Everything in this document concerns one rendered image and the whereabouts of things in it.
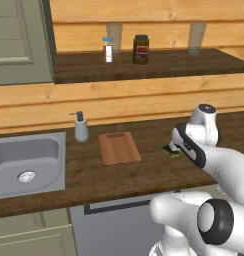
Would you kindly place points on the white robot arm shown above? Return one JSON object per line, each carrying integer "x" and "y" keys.
{"x": 227, "y": 166}

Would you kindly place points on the wooden cutting board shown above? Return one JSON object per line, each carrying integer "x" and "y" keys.
{"x": 119, "y": 148}

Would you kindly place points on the green and yellow sponge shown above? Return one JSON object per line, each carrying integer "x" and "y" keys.
{"x": 168, "y": 150}

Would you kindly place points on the white soap dispenser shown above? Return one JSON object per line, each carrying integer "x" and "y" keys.
{"x": 81, "y": 130}

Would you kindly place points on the spice jar with blue lid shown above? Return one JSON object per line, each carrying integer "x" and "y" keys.
{"x": 108, "y": 50}

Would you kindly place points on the dark jar with red label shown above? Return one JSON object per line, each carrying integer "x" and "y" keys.
{"x": 141, "y": 50}

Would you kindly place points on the grey steel sink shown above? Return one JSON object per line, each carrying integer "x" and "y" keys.
{"x": 30, "y": 156}

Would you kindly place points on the grey dishwasher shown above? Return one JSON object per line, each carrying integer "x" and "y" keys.
{"x": 117, "y": 233}

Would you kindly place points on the sage green drawer front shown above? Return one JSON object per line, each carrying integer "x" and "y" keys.
{"x": 30, "y": 223}

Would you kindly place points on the sage green base cupboard door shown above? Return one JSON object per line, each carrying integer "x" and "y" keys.
{"x": 34, "y": 245}

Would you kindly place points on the dark wooden wall shelf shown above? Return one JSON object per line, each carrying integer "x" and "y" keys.
{"x": 160, "y": 66}

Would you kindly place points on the pale shelf bracket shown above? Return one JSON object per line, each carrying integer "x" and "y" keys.
{"x": 197, "y": 38}
{"x": 114, "y": 36}

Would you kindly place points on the sage green wall cupboard door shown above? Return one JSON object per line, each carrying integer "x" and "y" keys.
{"x": 20, "y": 40}

